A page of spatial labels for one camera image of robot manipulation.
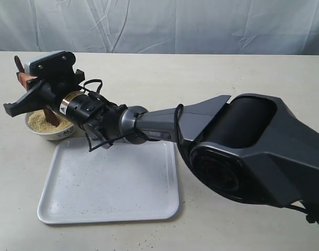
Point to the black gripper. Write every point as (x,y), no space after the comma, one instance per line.
(80,103)

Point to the dark brown wooden spoon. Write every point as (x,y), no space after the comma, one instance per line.
(50,116)

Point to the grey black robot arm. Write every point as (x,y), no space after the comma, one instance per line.
(250,149)

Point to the beige grain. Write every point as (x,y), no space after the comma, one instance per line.
(38,123)

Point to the white ceramic bowl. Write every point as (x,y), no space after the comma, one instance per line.
(51,136)

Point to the white rectangular plastic tray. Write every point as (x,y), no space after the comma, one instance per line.
(123,183)

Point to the white wrinkled backdrop curtain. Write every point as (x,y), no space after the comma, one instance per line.
(179,27)

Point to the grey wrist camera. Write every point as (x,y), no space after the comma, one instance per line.
(53,67)

